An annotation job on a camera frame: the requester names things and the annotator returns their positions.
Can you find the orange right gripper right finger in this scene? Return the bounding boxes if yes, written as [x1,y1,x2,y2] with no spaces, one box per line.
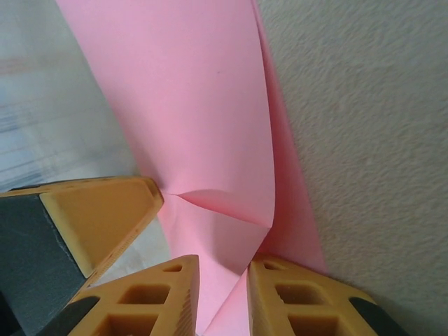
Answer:
[248,256,386,336]

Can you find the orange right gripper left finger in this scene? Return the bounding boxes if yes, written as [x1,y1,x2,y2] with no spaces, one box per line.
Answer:
[45,254,201,336]

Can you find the pink cloth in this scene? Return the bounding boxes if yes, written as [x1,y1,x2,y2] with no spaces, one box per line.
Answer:
[54,0,330,336]

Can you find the translucent plastic enclosure panel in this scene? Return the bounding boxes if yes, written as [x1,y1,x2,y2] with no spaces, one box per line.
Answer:
[0,0,169,260]

